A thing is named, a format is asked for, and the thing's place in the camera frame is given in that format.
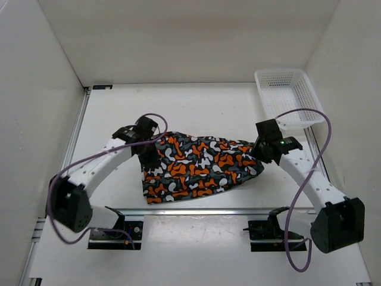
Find orange camouflage shorts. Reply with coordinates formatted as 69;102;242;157
140;132;264;204

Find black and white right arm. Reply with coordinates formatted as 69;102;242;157
251;119;365;253

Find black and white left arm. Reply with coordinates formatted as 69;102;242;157
47;113;161;238

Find white perforated plastic basket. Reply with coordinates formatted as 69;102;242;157
254;68;324;130

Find black corner label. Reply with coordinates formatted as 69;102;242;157
92;85;113;90

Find aluminium table edge rail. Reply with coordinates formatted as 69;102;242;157
47;207;340;217

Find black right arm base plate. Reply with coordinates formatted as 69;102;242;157
243;220;307;253

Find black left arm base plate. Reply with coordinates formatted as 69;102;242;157
88;217;144;251

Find left side aluminium rail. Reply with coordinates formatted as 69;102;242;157
44;86;90;214

